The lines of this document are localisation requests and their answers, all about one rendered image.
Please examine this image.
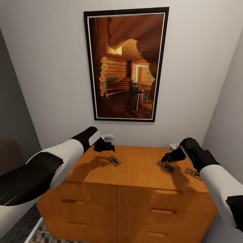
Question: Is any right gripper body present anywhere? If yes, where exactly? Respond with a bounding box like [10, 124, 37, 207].
[165, 150, 186, 162]

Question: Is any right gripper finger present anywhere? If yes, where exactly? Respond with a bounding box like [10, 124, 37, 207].
[161, 156, 168, 162]

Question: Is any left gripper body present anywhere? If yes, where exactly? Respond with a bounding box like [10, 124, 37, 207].
[94, 140, 112, 152]

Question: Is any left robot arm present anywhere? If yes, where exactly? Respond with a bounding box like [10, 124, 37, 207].
[0, 127, 115, 239]

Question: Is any mousetrap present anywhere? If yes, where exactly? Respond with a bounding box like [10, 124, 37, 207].
[184, 167, 203, 181]
[107, 156, 121, 167]
[156, 160, 174, 173]

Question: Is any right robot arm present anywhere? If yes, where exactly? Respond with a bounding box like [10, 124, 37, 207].
[161, 137, 243, 232]

